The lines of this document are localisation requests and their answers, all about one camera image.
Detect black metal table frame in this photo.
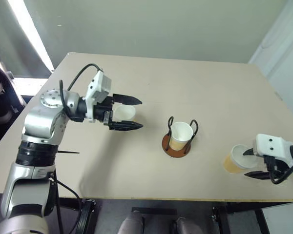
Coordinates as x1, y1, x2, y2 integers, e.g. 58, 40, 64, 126
56, 197, 272, 234

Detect black shoulder cable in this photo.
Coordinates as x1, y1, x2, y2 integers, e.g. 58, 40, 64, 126
48, 168, 82, 234

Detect white door panel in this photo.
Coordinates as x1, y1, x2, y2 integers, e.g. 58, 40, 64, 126
248, 0, 293, 108

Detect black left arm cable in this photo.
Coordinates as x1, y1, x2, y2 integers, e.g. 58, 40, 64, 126
59, 63, 105, 122

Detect white board panel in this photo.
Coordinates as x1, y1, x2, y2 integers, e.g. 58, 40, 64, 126
261, 201, 293, 234

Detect black wire cup holder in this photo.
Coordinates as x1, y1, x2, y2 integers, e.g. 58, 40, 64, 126
162, 116, 199, 158

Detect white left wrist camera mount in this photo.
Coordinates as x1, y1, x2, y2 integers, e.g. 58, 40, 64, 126
84, 70, 112, 123

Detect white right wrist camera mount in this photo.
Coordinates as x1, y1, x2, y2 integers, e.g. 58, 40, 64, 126
252, 133, 293, 169

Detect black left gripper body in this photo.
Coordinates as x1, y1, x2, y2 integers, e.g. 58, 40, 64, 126
94, 95, 116, 131

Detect grey rounded shape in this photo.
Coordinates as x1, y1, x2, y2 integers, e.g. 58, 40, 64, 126
119, 211, 145, 234
169, 216, 206, 234

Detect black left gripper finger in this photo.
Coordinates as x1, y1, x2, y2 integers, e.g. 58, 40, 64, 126
112, 93, 143, 106
109, 121, 144, 132

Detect white paper cup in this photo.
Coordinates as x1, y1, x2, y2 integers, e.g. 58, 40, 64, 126
169, 121, 193, 151
223, 144, 256, 174
113, 104, 137, 122

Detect dark bulky equipment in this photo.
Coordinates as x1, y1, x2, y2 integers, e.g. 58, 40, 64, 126
0, 39, 27, 152

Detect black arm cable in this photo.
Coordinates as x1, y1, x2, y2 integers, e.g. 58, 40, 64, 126
270, 156, 293, 185
59, 63, 105, 122

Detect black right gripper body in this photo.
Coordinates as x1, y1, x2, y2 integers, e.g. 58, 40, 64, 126
263, 155, 290, 180

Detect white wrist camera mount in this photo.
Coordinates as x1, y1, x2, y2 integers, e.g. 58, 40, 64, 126
84, 70, 112, 123
252, 133, 293, 169

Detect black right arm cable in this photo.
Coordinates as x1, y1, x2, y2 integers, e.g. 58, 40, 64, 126
270, 156, 293, 185

